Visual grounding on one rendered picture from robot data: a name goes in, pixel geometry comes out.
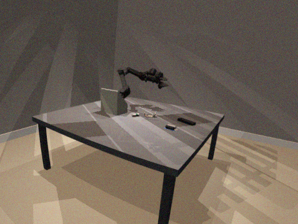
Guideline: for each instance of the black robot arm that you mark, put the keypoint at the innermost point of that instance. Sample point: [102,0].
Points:
[125,91]

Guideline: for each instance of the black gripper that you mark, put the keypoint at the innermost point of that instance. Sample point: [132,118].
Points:
[158,78]

